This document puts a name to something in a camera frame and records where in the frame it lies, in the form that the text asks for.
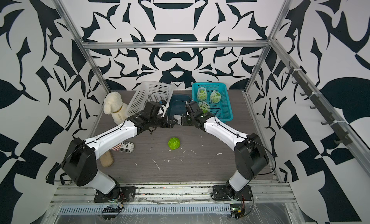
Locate white foam net sleeve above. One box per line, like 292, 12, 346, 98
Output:
197, 87, 208, 102

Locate green custard apple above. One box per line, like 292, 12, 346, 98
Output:
199, 105, 210, 113
210, 93, 221, 104
168, 137, 181, 150
197, 91, 208, 101

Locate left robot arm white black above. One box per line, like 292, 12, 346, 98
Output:
61, 101, 177, 199

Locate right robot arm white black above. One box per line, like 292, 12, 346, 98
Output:
185, 99, 269, 195

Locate dark blue plastic tub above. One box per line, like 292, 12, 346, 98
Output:
167, 94, 191, 116

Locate teal perforated plastic basket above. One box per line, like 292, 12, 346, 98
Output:
192, 82, 233, 122

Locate white perforated plastic basket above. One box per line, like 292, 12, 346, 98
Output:
125, 81, 174, 117

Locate patterned small pouch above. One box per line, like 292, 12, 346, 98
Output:
111, 141, 135, 153

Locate white plush dog toy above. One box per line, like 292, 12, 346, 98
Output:
103, 92, 128, 125

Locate tan wooden cylinder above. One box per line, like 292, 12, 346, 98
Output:
99, 150, 114, 167

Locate right green circuit board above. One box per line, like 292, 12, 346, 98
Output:
230, 204, 245, 219

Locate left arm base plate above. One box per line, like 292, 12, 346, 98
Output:
93, 186, 137, 203

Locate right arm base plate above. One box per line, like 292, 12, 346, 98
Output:
211, 181, 253, 201

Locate black wall hook rail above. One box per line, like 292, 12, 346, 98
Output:
287, 62, 353, 146

